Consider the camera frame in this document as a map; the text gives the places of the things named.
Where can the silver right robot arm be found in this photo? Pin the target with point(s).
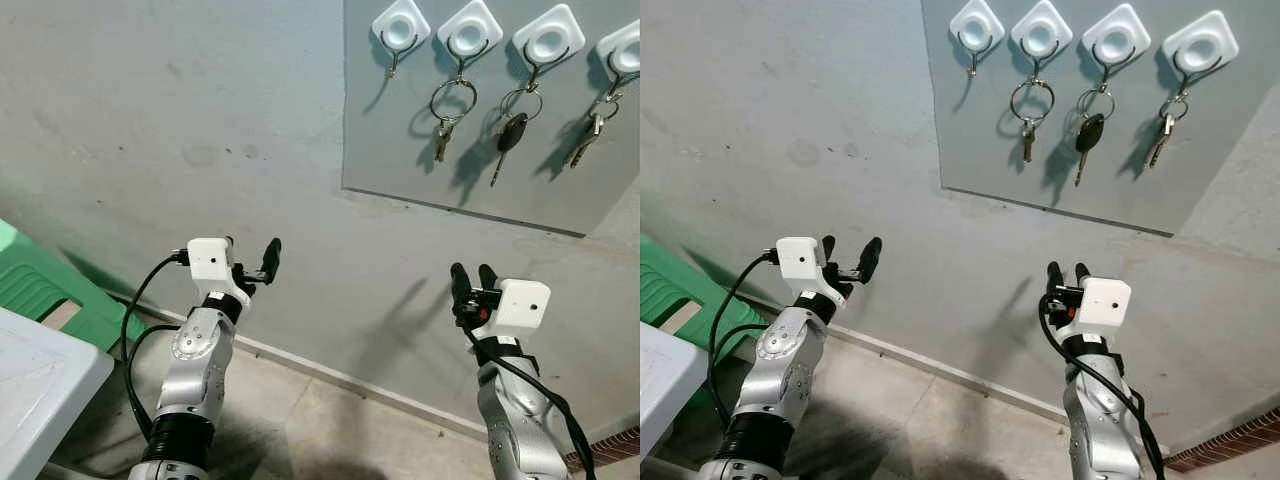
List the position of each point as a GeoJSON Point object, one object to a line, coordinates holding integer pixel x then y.
{"type": "Point", "coordinates": [515, 425]}
{"type": "Point", "coordinates": [1095, 425]}

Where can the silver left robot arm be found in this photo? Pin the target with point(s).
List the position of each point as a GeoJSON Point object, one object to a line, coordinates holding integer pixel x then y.
{"type": "Point", "coordinates": [785, 370]}
{"type": "Point", "coordinates": [195, 370]}

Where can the green plastic chair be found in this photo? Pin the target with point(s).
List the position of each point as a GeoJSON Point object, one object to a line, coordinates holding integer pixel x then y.
{"type": "Point", "coordinates": [670, 290]}
{"type": "Point", "coordinates": [50, 285]}

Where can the red brick edging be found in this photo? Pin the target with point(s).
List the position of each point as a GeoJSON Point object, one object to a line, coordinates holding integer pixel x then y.
{"type": "Point", "coordinates": [1230, 440]}
{"type": "Point", "coordinates": [615, 447]}

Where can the white plastic table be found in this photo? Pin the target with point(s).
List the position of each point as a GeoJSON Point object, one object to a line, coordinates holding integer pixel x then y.
{"type": "Point", "coordinates": [45, 385]}
{"type": "Point", "coordinates": [665, 380]}

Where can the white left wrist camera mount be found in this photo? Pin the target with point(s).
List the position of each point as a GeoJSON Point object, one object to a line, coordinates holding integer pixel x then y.
{"type": "Point", "coordinates": [210, 262]}
{"type": "Point", "coordinates": [798, 262]}

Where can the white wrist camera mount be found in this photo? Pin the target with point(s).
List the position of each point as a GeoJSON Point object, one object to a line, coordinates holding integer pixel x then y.
{"type": "Point", "coordinates": [522, 305]}
{"type": "Point", "coordinates": [1105, 300]}
{"type": "Point", "coordinates": [798, 262]}
{"type": "Point", "coordinates": [210, 262]}

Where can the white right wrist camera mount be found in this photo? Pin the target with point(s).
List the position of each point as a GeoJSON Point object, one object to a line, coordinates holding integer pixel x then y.
{"type": "Point", "coordinates": [522, 305]}
{"type": "Point", "coordinates": [1105, 300]}

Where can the grey wall board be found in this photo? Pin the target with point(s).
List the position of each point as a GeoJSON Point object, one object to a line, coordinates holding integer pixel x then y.
{"type": "Point", "coordinates": [960, 140]}
{"type": "Point", "coordinates": [380, 140]}

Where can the white square wall hook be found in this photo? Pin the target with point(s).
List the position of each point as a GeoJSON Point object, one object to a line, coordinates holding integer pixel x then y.
{"type": "Point", "coordinates": [548, 40]}
{"type": "Point", "coordinates": [1116, 40]}
{"type": "Point", "coordinates": [1200, 45]}
{"type": "Point", "coordinates": [470, 30]}
{"type": "Point", "coordinates": [1040, 35]}
{"type": "Point", "coordinates": [400, 25]}
{"type": "Point", "coordinates": [976, 22]}
{"type": "Point", "coordinates": [625, 50]}

